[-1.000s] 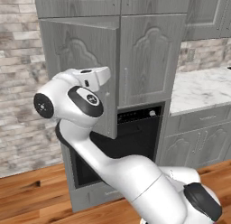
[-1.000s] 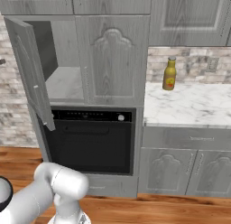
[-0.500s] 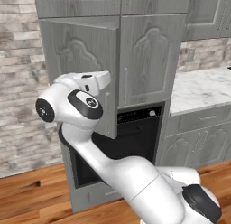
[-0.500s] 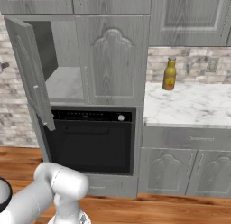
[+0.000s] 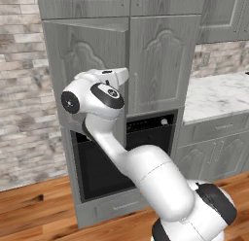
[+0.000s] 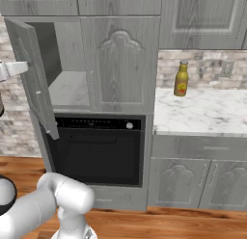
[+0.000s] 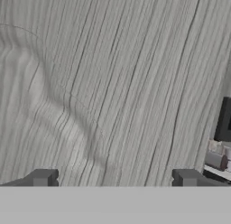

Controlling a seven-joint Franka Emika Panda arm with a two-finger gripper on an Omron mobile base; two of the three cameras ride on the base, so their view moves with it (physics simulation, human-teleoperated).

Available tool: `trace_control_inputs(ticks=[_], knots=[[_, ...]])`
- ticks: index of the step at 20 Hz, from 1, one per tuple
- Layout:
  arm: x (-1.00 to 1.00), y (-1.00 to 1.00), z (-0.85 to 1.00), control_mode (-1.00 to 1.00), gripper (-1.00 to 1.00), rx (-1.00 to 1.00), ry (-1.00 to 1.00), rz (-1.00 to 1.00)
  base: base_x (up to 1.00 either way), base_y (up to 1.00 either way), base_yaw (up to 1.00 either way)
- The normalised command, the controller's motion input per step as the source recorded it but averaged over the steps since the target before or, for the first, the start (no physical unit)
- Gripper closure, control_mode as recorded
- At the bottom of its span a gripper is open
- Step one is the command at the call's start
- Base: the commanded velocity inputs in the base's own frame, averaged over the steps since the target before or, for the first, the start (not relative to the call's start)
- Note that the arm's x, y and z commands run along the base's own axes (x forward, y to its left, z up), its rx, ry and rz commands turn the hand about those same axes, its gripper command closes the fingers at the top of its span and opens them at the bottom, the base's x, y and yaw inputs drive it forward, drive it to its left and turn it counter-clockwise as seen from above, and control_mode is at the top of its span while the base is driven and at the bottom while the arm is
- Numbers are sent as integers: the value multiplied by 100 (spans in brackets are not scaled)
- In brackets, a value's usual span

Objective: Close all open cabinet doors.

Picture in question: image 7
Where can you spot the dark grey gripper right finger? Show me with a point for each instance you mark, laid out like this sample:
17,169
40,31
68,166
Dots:
188,177

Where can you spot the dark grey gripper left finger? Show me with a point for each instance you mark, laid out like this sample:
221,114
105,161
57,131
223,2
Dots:
42,177

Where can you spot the grey cylindrical jar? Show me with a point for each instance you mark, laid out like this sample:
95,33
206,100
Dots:
216,160

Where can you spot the white small container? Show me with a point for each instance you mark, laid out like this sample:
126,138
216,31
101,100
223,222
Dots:
217,146

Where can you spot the black microwave oven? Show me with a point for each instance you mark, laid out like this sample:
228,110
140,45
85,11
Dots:
224,119

